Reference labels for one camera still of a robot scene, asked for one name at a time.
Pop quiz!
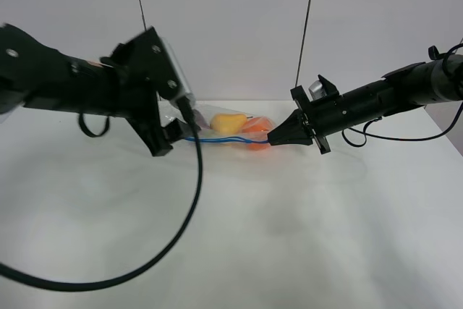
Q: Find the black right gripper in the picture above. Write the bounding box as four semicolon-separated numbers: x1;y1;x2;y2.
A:
267;85;331;154

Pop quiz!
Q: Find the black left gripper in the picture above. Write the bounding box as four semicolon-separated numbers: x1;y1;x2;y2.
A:
100;27;200;157

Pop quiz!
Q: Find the clear blue-zip plastic bag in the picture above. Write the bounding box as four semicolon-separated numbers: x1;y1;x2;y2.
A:
157;101;279;153

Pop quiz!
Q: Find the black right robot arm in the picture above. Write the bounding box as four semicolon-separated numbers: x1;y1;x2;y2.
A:
196;46;462;154

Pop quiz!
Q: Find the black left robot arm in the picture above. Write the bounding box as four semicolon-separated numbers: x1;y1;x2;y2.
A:
1;24;199;156

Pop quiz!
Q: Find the purple eggplant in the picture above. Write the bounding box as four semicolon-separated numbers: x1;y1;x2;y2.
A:
193;109;210;130

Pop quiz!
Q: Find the orange fruit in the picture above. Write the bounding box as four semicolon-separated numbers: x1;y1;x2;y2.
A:
240;117;275;151

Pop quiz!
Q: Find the yellow pear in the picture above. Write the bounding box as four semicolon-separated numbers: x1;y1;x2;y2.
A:
210;114;247;135

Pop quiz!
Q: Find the black left camera cable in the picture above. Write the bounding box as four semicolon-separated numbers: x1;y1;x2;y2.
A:
0;97;204;282

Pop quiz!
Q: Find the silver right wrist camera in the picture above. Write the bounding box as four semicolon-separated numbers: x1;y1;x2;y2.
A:
309;75;339;101

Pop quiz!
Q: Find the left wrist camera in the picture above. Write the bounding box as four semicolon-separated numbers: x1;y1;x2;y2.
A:
161;37;196;106

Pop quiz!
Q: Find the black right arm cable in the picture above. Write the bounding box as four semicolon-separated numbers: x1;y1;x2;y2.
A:
341;37;463;148

